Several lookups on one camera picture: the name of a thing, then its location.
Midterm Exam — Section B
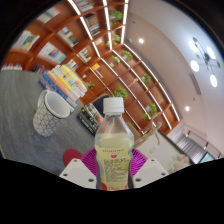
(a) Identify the white patterned mug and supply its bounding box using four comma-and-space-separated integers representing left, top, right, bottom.
32, 89, 72, 138

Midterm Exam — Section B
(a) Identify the stack of colourful books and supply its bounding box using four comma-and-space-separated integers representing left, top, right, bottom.
39, 64, 88, 108

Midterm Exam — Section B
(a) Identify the black track light rail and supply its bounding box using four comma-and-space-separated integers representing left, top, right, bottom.
184, 129, 223, 158

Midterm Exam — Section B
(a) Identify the ceiling air vent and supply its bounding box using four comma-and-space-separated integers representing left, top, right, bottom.
189, 73, 202, 96

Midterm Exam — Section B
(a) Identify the branched ceiling lamp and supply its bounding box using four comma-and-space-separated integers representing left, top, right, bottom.
188, 36, 221, 88

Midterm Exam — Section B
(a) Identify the wooden artist mannequin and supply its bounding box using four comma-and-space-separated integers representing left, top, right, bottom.
134, 121, 163, 148

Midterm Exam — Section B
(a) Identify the clear bottle with yellow drink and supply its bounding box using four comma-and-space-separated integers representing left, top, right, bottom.
94, 97, 135, 192

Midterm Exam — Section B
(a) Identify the wooden shelf unit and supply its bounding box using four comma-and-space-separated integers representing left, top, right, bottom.
0, 0, 183, 136

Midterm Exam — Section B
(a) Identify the grey sheer curtain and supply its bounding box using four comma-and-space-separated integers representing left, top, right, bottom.
175, 134, 208, 164

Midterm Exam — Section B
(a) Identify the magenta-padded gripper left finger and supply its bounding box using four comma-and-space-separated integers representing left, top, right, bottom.
59, 148, 99, 190

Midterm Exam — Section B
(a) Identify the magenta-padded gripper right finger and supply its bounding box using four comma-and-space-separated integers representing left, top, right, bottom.
129, 148, 169, 189

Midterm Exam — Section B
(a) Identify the tan chair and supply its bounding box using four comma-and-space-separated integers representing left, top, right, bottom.
125, 121, 143, 143

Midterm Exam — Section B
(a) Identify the stack of dark books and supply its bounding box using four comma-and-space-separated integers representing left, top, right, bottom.
77, 103, 104, 136

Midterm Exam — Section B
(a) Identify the window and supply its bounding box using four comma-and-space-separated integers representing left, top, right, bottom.
199, 152, 216, 164

